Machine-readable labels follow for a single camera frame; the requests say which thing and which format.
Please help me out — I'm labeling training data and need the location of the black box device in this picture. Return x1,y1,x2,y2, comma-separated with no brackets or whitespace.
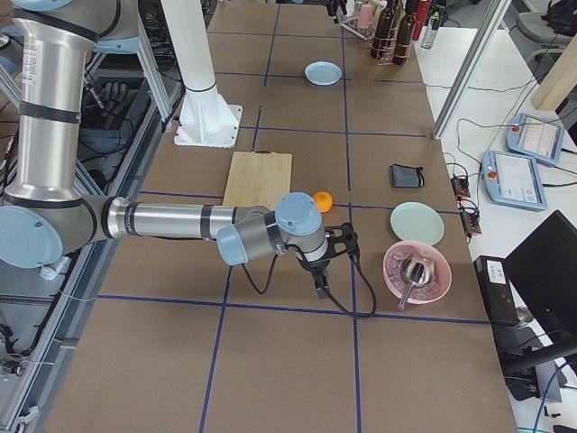
473,255,519,327

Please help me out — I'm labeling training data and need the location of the orange mandarin fruit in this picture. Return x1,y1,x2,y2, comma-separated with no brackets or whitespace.
313,190,334,214

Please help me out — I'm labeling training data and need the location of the folded grey cloth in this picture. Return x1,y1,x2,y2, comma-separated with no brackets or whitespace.
389,164,425,189

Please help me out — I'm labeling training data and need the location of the aluminium frame post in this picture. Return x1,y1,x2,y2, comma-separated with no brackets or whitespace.
432,0,512,140

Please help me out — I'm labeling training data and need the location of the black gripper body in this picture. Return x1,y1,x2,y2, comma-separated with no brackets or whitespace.
297,245,336,275

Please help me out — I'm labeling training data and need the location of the light green plate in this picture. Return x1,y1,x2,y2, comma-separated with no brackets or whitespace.
389,202,444,245

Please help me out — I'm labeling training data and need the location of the light blue plate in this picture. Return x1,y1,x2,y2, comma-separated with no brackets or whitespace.
304,61,342,87

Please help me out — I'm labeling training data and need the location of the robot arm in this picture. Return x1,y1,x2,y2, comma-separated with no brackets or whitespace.
1,1,334,298

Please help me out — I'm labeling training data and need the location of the wooden cutting board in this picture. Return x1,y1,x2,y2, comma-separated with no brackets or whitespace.
223,152,292,210

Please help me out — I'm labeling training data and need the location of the far teach pendant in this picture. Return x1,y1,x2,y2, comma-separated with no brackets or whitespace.
506,113,565,166

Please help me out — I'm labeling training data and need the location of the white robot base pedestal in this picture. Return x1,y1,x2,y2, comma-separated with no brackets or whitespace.
161,0,243,149

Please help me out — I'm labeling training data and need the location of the pink bowl with ice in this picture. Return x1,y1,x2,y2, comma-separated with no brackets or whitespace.
383,241,452,309

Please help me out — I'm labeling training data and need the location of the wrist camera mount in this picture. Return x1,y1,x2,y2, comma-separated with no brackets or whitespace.
325,222,361,261

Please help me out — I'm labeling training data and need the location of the black monitor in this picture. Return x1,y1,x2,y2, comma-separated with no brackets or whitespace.
504,210,576,342

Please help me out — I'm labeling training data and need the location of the dark wine bottle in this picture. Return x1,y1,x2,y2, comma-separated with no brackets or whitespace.
392,0,418,65
370,0,395,59

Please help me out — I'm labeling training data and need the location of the copper wire bottle rack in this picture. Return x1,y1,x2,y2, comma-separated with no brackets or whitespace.
370,1,404,64

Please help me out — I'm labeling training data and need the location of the black power strip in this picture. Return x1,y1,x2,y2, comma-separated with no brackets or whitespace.
451,175,481,240

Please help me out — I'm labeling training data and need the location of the metal scoop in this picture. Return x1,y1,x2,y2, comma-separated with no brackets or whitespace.
398,252,435,310

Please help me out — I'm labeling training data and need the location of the teach pendant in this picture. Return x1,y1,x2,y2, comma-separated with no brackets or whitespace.
481,151,547,211
506,113,565,166

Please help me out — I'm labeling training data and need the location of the near teach pendant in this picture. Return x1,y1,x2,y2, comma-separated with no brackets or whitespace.
481,151,547,211

